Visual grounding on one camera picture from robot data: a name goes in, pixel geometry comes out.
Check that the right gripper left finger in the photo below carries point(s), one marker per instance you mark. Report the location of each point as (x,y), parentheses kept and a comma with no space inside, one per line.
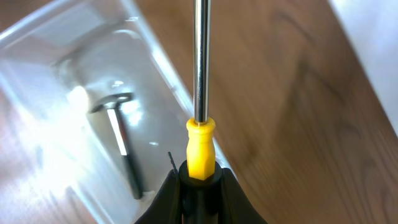
(165,207)

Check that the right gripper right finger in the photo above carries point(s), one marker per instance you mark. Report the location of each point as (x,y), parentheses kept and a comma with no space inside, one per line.
(235,206)

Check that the yellow black screwdriver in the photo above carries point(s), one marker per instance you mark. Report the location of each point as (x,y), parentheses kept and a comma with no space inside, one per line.
(200,174)

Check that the clear plastic storage container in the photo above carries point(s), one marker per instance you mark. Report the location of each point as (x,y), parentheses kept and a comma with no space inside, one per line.
(60,163)

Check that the small steel claw hammer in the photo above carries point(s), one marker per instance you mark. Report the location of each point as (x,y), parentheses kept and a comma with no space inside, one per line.
(112,105)

